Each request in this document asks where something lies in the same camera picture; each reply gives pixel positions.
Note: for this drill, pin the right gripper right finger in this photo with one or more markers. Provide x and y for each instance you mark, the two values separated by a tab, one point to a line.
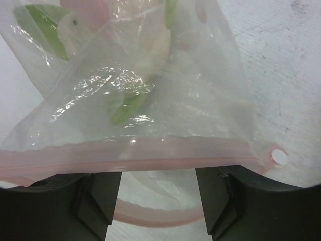
239	204

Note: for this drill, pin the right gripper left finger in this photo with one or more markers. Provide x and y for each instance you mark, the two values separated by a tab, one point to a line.
62	207

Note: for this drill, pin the clear zip top bag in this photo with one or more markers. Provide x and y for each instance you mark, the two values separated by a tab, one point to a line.
153	88

